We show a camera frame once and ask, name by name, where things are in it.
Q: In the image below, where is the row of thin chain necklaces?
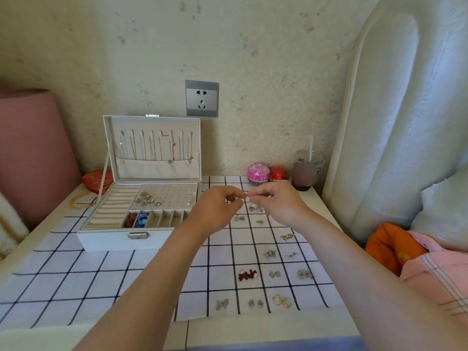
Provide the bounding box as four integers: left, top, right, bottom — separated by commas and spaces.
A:
118, 129, 195, 165

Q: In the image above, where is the white black-grid table cloth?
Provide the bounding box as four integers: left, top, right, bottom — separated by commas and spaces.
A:
0, 175, 333, 328

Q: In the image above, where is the person's right hand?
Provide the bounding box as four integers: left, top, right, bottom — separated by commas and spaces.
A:
248, 181, 315, 228

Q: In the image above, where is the clear plastic drink cup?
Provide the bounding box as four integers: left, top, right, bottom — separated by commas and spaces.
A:
291, 149, 325, 192

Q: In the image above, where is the thin gold bangle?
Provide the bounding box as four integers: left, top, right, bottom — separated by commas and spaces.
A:
70, 192, 98, 210

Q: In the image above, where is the pile of mixed earrings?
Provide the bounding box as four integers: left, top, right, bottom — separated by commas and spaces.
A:
234, 204, 266, 225

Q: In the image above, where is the pink plaid blanket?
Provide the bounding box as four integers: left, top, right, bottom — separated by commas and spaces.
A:
400, 232, 468, 318

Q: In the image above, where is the pink rolled mat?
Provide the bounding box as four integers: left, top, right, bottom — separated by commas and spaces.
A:
0, 87, 81, 231

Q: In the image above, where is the white padded headboard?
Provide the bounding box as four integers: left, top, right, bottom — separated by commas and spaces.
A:
321, 0, 468, 245

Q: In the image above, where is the pink round trinket box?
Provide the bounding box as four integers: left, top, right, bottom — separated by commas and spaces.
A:
247, 162, 271, 185

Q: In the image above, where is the person's left hand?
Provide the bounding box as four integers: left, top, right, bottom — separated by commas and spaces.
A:
186, 186, 248, 236

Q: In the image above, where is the orange plush cushion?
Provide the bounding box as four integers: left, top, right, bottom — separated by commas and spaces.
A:
365, 222, 429, 276

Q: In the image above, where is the person's right forearm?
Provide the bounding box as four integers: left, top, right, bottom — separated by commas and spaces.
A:
292, 212, 468, 351

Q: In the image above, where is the red heart-shaped box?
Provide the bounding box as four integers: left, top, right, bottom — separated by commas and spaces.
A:
81, 170, 114, 194

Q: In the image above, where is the grey wall socket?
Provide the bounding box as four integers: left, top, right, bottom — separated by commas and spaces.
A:
185, 80, 219, 117

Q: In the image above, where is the white wooden jewelry box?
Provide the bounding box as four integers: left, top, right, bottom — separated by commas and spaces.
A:
77, 115, 202, 253

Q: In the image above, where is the cream gold floral curtain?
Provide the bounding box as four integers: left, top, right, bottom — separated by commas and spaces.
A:
0, 193, 30, 260

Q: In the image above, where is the person's left forearm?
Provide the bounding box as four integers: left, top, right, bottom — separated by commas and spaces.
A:
73, 221, 205, 351

